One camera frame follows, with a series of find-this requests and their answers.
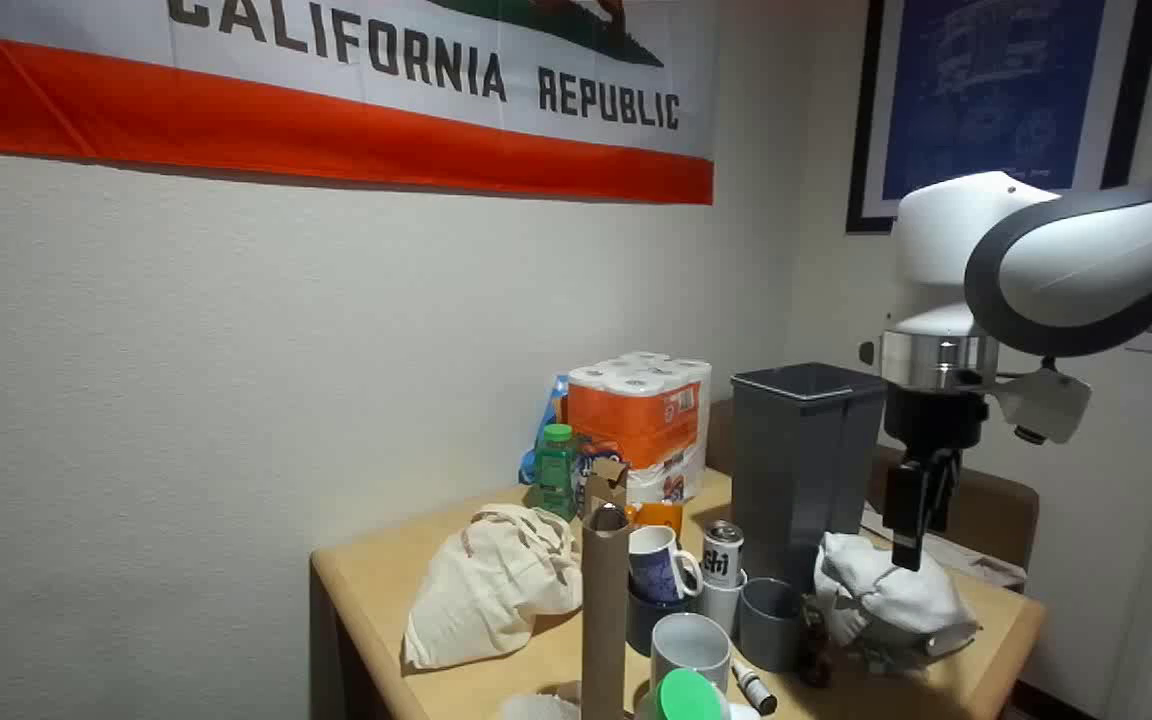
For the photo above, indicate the white and blue mug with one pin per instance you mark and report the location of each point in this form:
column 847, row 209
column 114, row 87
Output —
column 659, row 561

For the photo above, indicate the California Republic flag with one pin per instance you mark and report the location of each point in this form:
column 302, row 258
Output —
column 339, row 94

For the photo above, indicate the orange box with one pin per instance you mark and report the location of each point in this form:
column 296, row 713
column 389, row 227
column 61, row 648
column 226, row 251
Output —
column 662, row 513

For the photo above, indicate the tall grey trash bin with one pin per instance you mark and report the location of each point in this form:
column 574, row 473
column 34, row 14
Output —
column 807, row 466

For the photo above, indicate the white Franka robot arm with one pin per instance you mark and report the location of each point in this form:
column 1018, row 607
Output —
column 1082, row 262

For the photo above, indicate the grey mug with white inside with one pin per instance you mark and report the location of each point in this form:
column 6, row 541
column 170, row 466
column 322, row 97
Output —
column 689, row 648

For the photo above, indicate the white printed can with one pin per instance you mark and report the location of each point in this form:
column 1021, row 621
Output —
column 722, row 550

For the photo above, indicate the green plastic bottle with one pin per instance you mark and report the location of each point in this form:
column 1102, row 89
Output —
column 554, row 471

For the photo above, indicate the orange paper towel pack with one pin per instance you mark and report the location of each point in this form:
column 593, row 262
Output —
column 642, row 417

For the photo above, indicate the white round object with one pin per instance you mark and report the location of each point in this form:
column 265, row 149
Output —
column 538, row 707

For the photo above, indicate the white marker with black cap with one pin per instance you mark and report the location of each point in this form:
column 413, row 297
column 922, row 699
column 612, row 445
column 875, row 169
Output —
column 755, row 690

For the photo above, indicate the grey plastic cup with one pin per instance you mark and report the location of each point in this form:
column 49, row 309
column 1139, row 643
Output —
column 768, row 624

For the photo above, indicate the small wooden figure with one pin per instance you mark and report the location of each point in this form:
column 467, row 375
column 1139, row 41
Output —
column 605, row 478

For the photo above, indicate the green round lid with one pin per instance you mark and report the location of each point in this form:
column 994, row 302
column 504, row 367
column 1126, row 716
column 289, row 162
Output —
column 689, row 699

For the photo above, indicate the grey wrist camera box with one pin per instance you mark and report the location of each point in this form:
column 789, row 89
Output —
column 1049, row 406

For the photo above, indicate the crumpled white cloth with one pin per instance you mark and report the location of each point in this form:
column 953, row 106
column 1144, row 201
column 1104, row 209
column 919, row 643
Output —
column 891, row 603

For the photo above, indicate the dark blue mug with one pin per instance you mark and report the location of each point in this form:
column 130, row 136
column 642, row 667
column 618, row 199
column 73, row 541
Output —
column 646, row 621

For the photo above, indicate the brown cardboard tube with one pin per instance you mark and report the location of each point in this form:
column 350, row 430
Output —
column 605, row 615

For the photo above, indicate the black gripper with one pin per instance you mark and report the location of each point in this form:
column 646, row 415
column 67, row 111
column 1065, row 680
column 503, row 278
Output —
column 932, row 417

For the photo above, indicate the black framed blue poster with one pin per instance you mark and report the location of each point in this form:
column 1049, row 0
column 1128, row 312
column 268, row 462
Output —
column 991, row 94

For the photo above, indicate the small white cup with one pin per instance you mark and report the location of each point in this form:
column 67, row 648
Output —
column 722, row 603

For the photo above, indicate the brown chair backrest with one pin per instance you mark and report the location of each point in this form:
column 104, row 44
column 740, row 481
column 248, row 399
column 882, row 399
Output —
column 997, row 516

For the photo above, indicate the beige canvas bag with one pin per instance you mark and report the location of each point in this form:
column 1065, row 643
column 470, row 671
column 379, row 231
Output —
column 497, row 587

